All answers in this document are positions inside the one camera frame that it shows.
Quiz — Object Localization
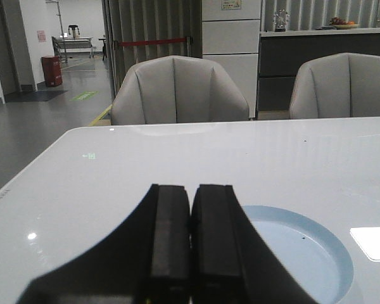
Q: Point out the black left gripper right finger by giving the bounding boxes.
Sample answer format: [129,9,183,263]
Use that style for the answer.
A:
[191,184,315,303]

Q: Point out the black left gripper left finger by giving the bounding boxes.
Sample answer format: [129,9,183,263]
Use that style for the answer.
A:
[18,184,190,303]

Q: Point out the light blue round plate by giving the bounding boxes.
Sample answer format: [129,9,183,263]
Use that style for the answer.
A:
[243,205,353,303]

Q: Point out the left grey upholstered chair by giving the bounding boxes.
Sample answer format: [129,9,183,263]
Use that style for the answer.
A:
[111,56,249,125]

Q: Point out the grey upholstered chair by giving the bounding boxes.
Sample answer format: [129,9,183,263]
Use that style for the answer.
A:
[111,56,249,125]
[289,53,380,119]

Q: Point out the right grey upholstered chair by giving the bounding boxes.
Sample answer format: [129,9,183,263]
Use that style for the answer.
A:
[289,53,380,119]

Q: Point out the dark grey counter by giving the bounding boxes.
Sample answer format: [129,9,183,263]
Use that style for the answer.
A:
[255,28,380,115]

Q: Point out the red bin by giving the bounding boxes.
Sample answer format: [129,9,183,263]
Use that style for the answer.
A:
[41,56,63,87]

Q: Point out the red retractable barrier belt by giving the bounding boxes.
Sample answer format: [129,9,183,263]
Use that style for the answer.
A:
[113,36,193,47]

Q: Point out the distant metal table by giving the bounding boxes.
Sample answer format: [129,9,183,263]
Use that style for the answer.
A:
[51,36,94,63]

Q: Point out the white drawer cabinet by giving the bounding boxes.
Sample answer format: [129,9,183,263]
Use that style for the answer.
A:
[201,0,262,118]

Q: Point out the silver ornament on counter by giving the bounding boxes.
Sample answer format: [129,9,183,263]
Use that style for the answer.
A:
[274,9,289,32]

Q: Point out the fruit bowl on counter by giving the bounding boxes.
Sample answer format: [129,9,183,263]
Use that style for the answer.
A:
[329,17,359,30]

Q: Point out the pink wall notice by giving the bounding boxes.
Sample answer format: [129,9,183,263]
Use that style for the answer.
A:
[37,30,46,43]

